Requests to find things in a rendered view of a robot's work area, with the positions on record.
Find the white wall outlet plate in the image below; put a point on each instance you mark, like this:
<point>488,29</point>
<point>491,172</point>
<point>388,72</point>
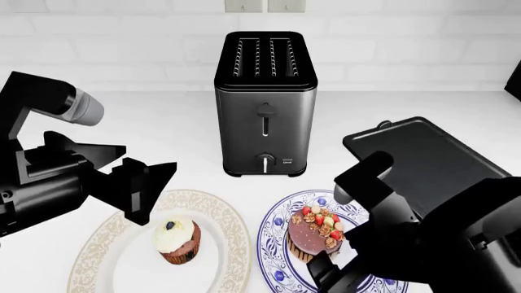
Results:
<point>243,5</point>
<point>287,5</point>

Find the chocolate cake with strawberries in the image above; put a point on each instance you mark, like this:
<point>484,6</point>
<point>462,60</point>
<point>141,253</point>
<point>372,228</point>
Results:
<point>307,238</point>

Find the white plate with gold pattern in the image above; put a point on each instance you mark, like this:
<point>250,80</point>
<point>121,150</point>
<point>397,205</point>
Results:
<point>228,232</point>

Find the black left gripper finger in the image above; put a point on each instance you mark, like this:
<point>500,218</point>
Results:
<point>142,189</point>
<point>85,151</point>

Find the white plate with blue pattern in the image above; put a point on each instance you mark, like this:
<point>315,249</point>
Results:
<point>274,232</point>

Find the black rectangular tray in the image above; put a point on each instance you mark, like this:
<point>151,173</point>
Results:
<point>439,152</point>

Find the black steel four-slot toaster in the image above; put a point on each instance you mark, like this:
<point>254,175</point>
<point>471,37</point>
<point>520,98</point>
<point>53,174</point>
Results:
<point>264,134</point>

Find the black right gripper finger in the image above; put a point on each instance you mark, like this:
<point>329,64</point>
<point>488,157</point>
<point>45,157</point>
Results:
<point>360,236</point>
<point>325,271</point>

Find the chocolate cupcake with white frosting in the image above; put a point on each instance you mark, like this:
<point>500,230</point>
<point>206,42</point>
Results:
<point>177,241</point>

